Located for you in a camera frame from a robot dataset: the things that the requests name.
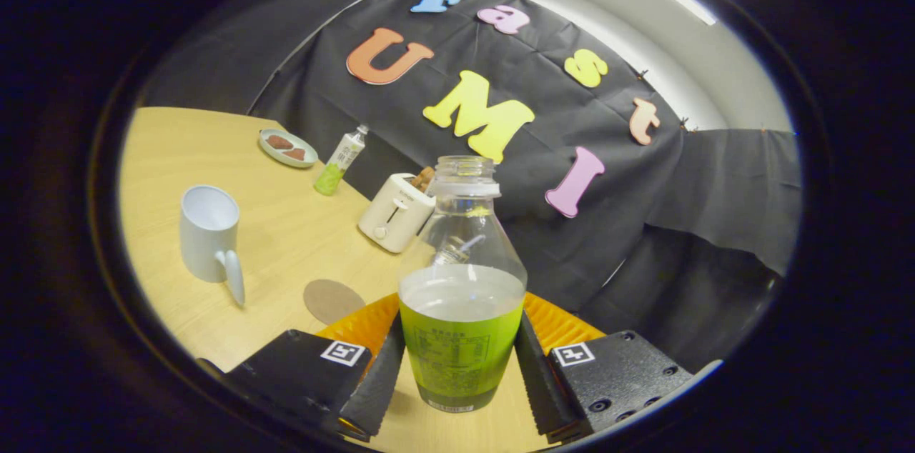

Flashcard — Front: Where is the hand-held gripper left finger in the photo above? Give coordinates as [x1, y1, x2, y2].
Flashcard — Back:
[197, 292, 407, 443]

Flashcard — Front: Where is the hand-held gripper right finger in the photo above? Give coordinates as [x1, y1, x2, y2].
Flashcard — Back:
[515, 292, 694, 444]

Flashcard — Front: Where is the clear juice bottle green label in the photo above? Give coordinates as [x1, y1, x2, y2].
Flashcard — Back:
[397, 156, 528, 414]

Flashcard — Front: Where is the brown round coaster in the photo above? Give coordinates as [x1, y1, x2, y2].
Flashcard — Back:
[303, 279, 367, 326]

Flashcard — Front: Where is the white cup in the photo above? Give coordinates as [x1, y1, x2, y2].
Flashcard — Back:
[179, 185, 246, 307]

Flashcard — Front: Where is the small capped green drink bottle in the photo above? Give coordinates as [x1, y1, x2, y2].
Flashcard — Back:
[314, 125, 370, 196]

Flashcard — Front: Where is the white toaster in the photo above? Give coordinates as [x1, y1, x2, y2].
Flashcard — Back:
[357, 173, 437, 254]

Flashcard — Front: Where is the pale green plate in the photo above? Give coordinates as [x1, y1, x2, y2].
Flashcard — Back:
[258, 128, 319, 169]

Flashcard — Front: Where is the wooden table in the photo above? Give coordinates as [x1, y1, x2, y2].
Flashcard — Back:
[118, 106, 558, 453]

